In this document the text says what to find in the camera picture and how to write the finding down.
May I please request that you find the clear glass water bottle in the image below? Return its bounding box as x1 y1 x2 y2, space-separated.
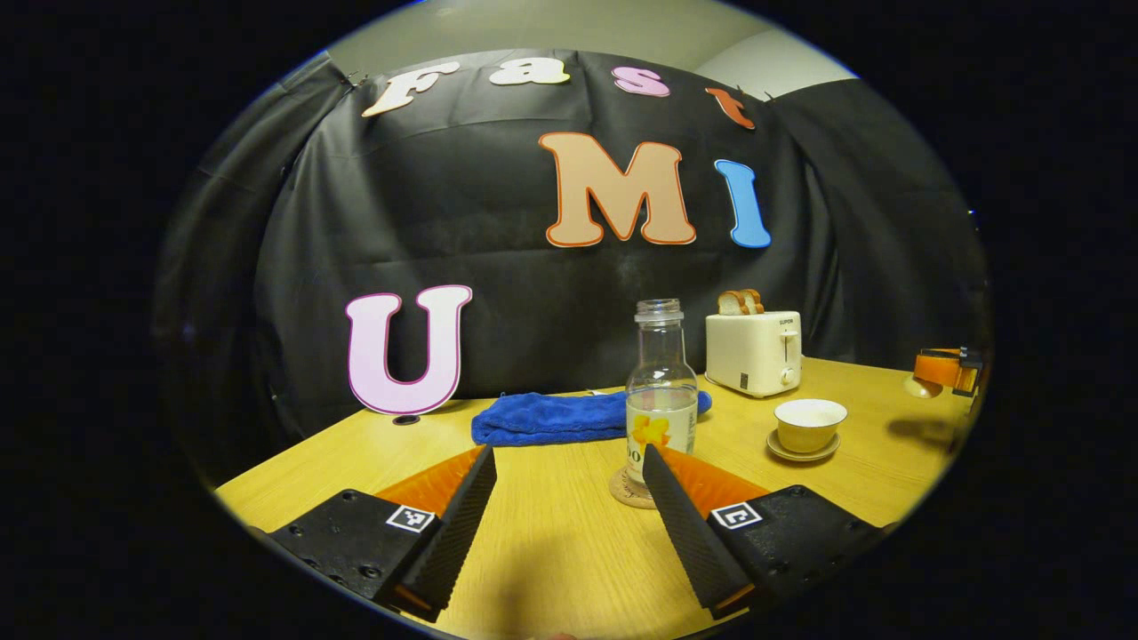
625 299 700 485

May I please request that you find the white toaster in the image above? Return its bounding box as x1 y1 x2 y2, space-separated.
705 310 803 398

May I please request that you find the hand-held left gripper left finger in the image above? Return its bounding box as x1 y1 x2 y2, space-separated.
267 444 498 621

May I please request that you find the blue towel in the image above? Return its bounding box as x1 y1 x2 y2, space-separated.
471 390 713 447

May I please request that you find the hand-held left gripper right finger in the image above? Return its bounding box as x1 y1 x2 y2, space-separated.
642 443 886 621

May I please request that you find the cream teacup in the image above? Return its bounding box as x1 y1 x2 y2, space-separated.
774 398 848 454

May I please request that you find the round wooden coaster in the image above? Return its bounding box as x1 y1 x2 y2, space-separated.
610 467 659 510

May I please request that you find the cream saucer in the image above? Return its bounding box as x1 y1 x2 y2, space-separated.
766 430 841 463

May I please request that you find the black backdrop cloth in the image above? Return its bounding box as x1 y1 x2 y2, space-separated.
151 49 992 481

